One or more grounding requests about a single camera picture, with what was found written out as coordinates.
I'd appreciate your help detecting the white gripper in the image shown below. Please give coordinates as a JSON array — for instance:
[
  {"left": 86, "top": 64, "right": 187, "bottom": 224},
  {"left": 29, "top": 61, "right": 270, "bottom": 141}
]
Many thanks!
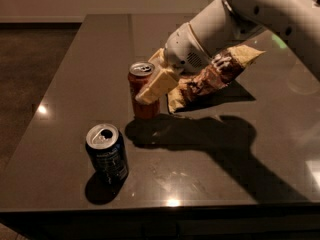
[{"left": 135, "top": 0, "right": 245, "bottom": 105}]

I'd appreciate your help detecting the red coke can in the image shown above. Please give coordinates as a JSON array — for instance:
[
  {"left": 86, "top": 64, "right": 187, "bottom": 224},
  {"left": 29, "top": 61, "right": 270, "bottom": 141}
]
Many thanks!
[{"left": 128, "top": 61, "right": 160, "bottom": 119}]

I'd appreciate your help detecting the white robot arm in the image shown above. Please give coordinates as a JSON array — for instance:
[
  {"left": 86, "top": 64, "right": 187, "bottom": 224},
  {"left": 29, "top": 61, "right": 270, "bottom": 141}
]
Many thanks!
[{"left": 136, "top": 0, "right": 320, "bottom": 104}]

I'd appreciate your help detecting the dark blue pepsi can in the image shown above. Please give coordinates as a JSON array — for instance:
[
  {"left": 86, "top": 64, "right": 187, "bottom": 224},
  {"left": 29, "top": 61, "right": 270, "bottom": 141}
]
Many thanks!
[{"left": 85, "top": 123, "right": 129, "bottom": 184}]

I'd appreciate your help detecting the brown chip bag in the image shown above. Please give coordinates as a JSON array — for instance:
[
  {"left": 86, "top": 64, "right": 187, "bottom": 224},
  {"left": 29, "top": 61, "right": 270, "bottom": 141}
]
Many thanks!
[{"left": 167, "top": 45, "right": 264, "bottom": 113}]

